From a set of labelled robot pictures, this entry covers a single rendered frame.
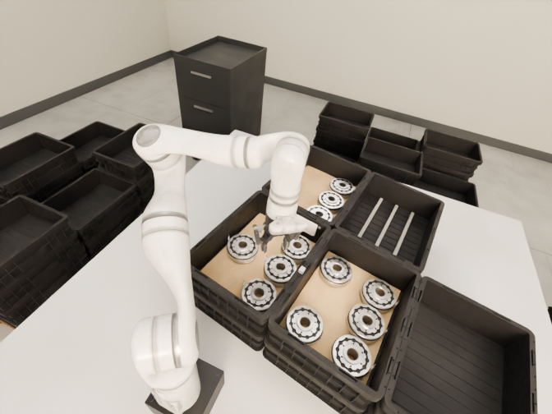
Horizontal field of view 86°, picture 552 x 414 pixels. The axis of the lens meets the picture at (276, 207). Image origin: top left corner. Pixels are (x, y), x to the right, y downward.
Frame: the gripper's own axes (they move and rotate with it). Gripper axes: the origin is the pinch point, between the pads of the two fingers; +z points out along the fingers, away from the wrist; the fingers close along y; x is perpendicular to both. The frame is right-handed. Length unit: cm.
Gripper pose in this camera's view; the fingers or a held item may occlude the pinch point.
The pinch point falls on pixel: (274, 246)
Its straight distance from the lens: 84.2
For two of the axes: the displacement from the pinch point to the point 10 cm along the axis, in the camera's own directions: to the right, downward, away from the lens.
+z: -1.1, 7.1, 7.0
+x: 2.4, 7.0, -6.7
